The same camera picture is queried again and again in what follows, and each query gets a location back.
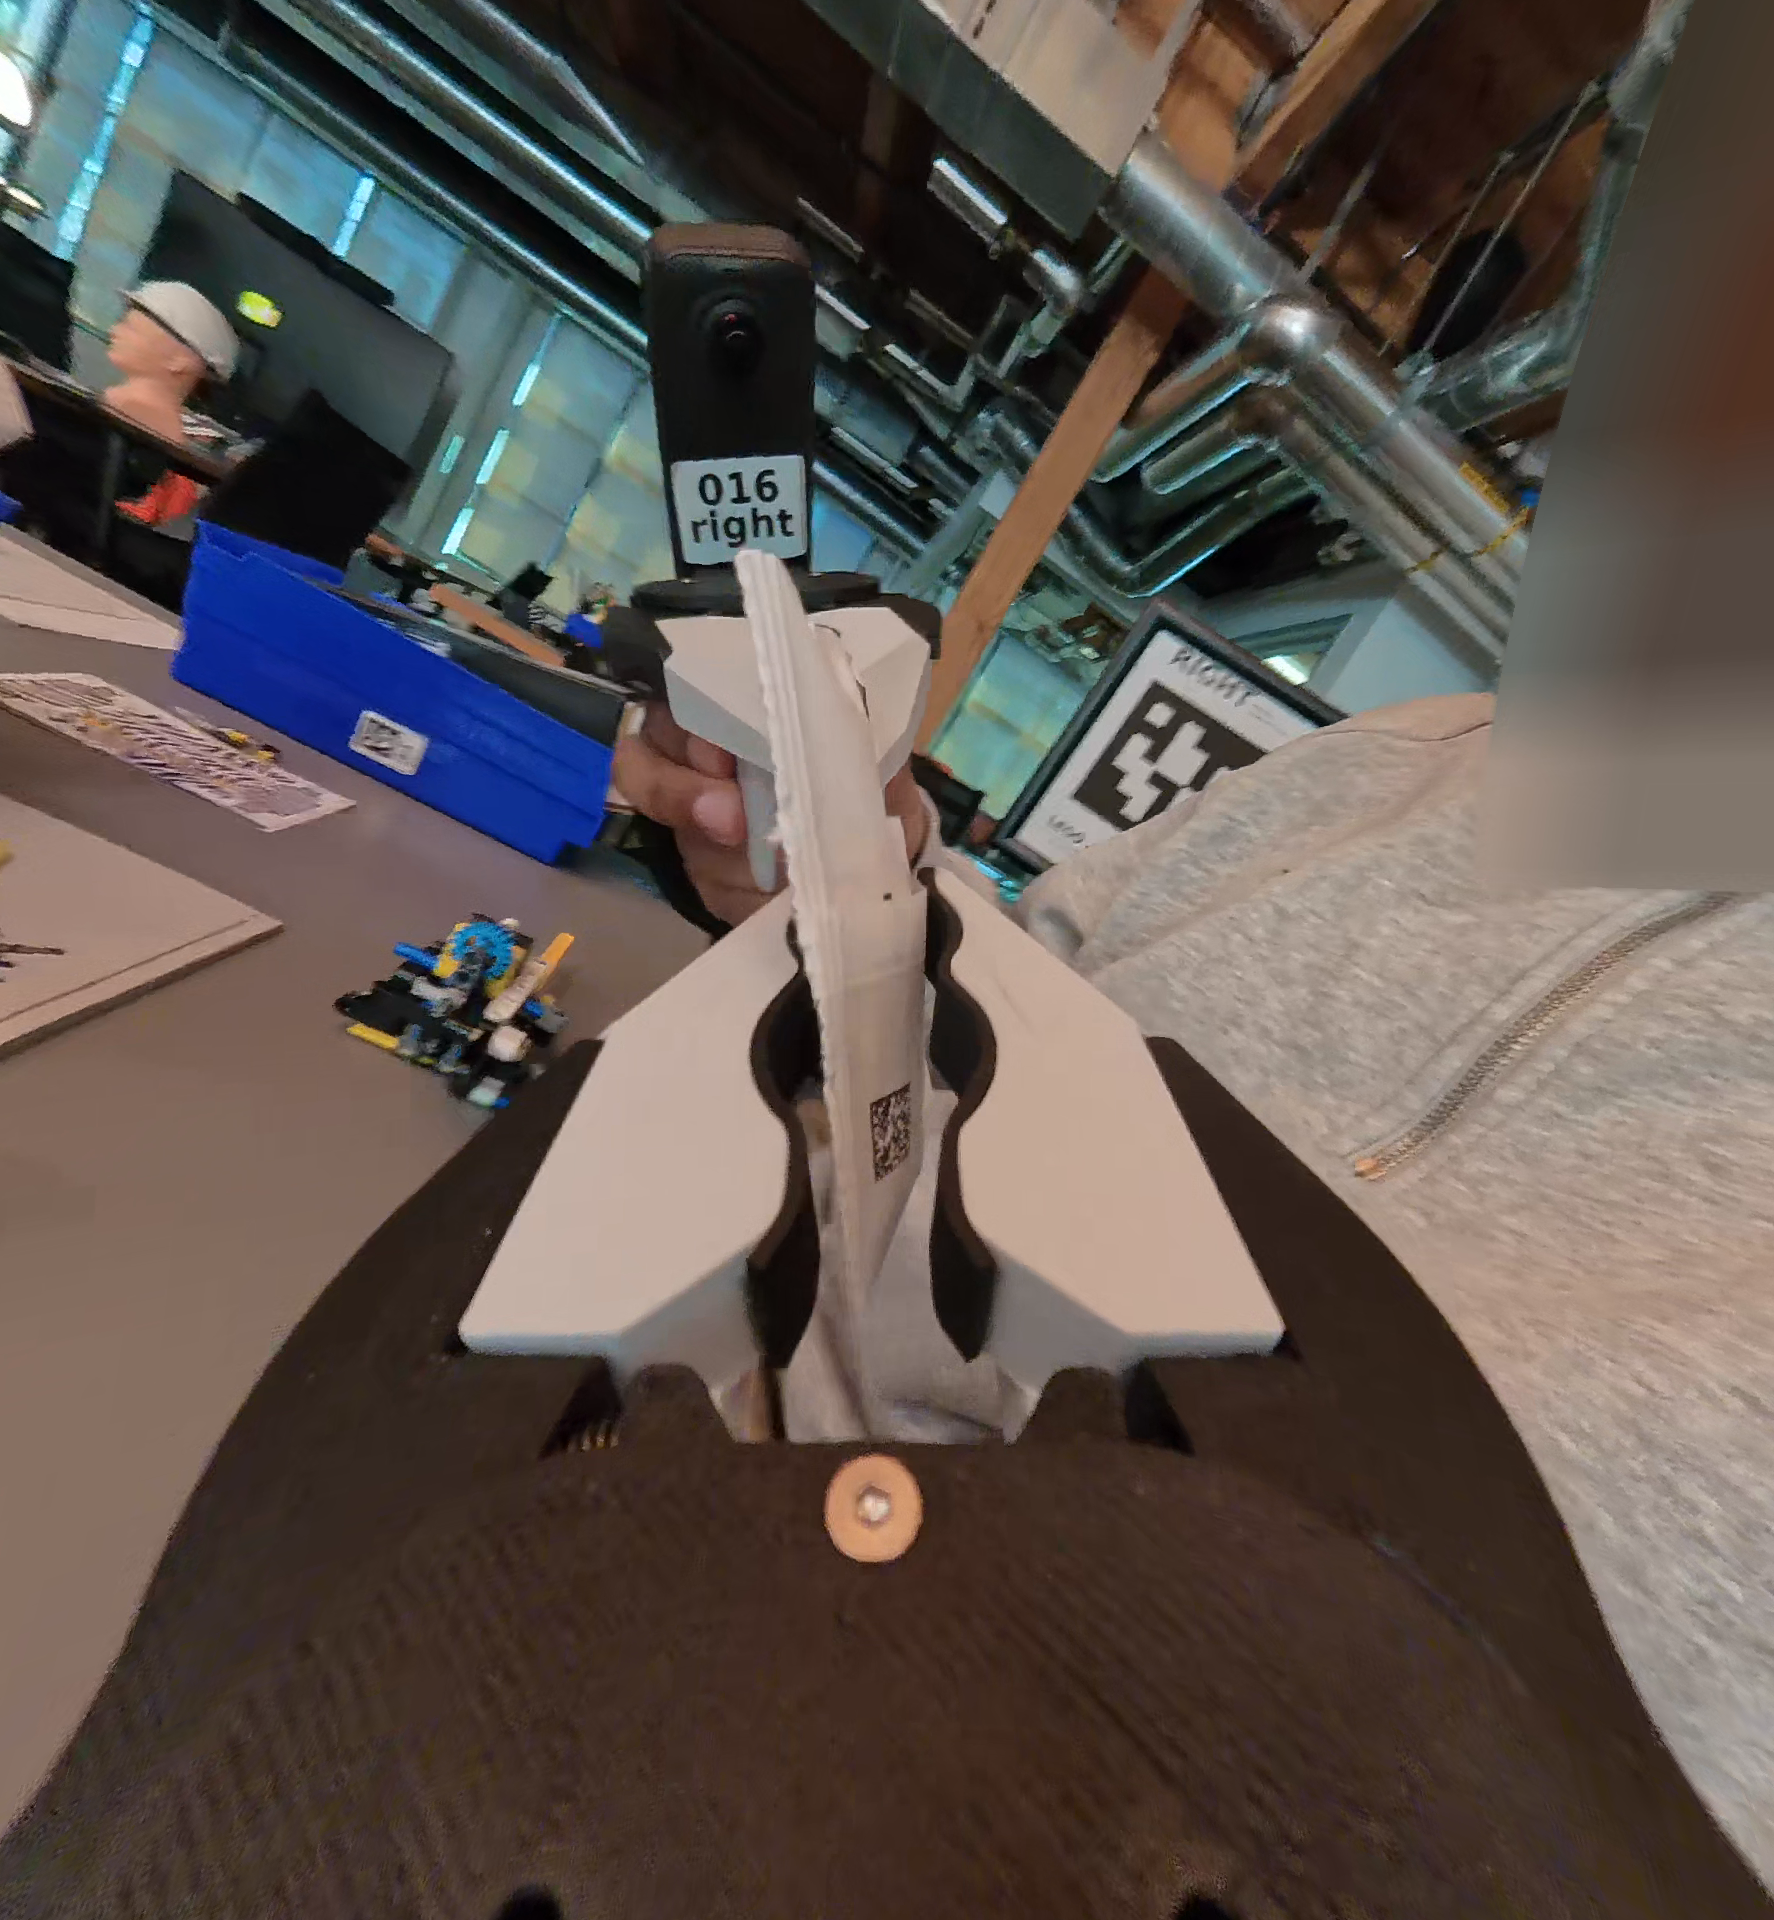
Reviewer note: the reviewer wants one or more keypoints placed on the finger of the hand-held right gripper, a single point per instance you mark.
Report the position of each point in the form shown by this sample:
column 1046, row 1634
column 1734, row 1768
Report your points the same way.
column 895, row 684
column 707, row 676

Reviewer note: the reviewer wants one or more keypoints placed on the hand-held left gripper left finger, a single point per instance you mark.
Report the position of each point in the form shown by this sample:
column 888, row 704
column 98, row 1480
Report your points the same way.
column 632, row 1184

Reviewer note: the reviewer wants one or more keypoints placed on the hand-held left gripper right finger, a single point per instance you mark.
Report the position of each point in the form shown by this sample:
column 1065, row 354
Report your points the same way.
column 1112, row 1201

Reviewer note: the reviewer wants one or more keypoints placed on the small white paper bag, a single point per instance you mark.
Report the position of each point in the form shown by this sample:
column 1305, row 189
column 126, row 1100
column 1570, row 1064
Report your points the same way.
column 851, row 931

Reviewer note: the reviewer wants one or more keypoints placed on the partly built lego model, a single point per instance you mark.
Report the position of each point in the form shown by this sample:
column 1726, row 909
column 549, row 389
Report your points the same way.
column 460, row 1004

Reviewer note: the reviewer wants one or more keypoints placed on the person's right hand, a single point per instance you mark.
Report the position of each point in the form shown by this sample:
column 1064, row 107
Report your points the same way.
column 691, row 810

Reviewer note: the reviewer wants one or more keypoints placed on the framed black-white marker sign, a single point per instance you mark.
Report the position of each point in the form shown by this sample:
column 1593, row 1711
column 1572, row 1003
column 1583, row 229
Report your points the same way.
column 1171, row 734

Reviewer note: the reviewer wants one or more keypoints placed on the black monitor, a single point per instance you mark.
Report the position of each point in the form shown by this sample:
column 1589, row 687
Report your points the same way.
column 304, row 347

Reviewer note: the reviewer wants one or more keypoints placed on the person's grey hoodie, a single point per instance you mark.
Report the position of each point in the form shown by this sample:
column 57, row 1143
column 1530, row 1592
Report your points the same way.
column 1576, row 1201

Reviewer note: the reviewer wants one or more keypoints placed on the silver ventilation ducts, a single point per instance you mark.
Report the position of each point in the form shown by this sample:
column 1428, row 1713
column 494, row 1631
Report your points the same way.
column 1324, row 353

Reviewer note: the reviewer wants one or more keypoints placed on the mannequin head white hard hat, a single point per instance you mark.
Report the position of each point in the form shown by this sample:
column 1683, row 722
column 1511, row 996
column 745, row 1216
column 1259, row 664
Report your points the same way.
column 175, row 347

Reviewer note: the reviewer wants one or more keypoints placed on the printed sticker sheet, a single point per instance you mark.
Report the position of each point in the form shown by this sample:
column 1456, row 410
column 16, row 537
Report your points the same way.
column 151, row 742

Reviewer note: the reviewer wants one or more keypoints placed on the open instruction booklet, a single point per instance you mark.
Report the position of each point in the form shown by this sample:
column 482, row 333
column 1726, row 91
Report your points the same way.
column 63, row 931

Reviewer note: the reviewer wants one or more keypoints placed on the wooden post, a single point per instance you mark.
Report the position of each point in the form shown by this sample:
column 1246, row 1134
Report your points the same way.
column 1067, row 481

